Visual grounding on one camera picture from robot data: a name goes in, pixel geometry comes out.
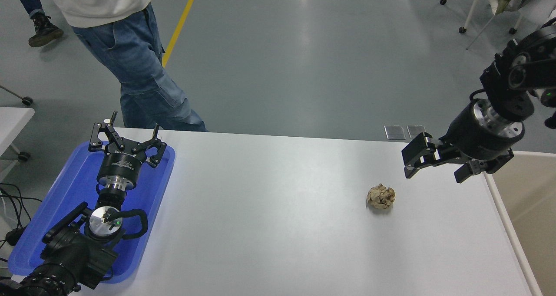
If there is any small white side table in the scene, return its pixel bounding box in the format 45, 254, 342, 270
0, 107, 36, 162

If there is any grey leg with caster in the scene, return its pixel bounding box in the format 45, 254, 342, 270
0, 85, 34, 106

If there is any large pale bin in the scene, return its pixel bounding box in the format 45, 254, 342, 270
483, 150, 556, 296

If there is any blue plastic tray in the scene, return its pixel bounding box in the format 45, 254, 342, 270
8, 141, 176, 284

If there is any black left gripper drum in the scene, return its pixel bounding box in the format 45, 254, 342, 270
96, 142, 147, 184

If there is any white wheeled chair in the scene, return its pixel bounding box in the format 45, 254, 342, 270
439, 0, 556, 50

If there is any tan paper ball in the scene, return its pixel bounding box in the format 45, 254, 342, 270
366, 183, 397, 210

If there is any black floor cable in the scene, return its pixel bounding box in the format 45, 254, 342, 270
0, 182, 43, 262

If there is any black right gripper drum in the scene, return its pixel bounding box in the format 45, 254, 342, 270
442, 102, 510, 162

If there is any person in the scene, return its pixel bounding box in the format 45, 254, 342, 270
47, 0, 207, 132
11, 0, 65, 48

